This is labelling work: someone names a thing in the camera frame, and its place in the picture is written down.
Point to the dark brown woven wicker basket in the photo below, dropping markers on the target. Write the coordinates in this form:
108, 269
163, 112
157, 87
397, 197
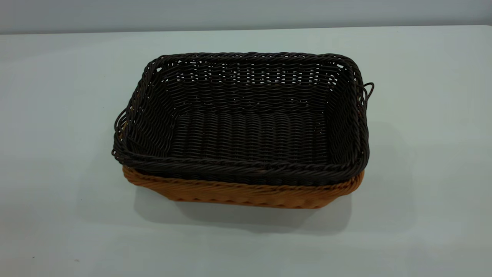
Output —
250, 134

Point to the tan woven wicker basket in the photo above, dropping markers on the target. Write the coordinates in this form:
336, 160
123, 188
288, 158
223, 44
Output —
250, 196

